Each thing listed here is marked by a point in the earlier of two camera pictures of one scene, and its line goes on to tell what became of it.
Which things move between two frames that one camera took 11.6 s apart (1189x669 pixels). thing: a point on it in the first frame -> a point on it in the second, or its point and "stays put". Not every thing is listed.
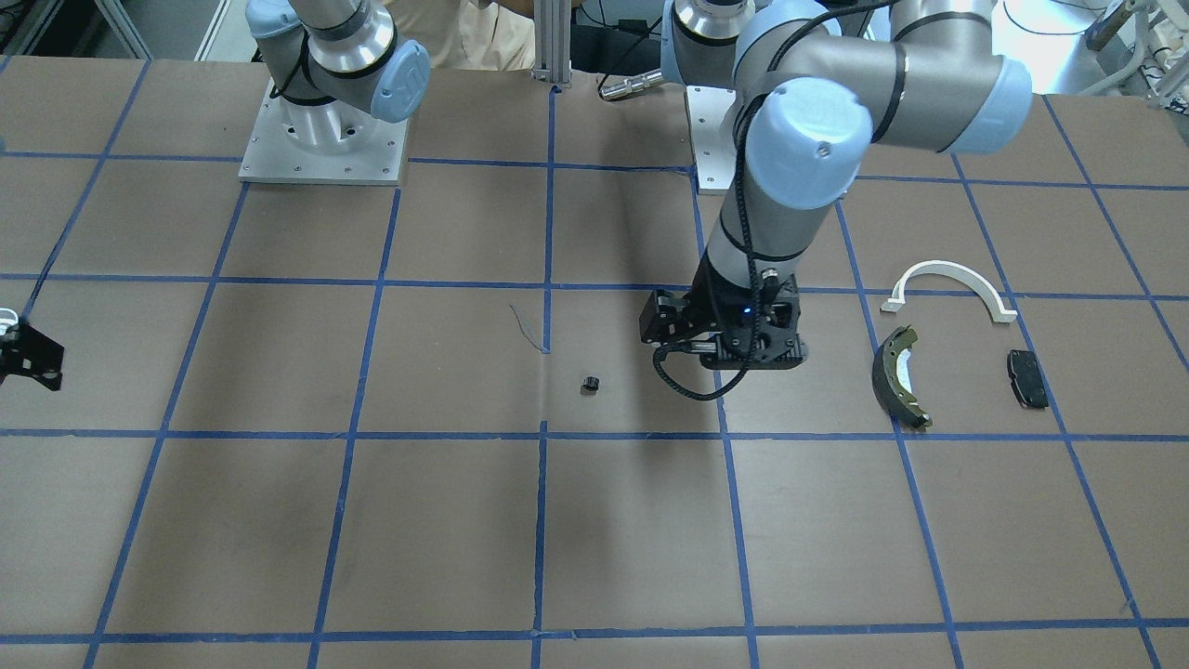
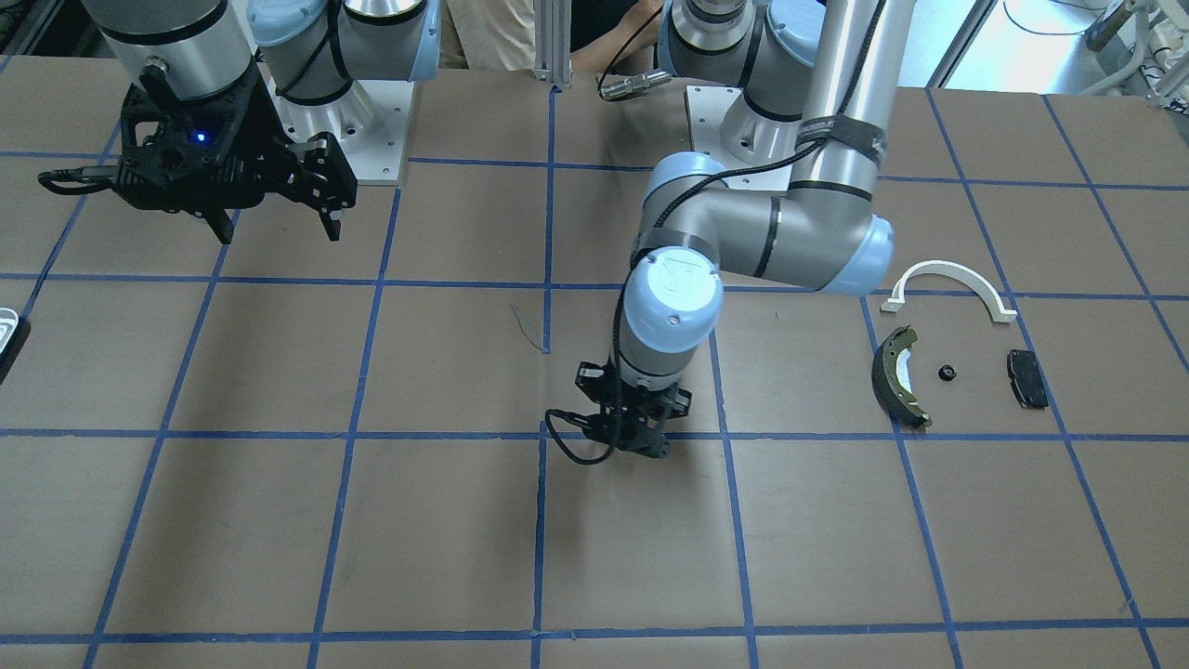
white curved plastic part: (896, 300) stays put
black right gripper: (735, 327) -> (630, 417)
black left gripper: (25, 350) -> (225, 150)
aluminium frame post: (553, 41) stays put
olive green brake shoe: (892, 378) stays put
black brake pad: (1027, 380) stays put
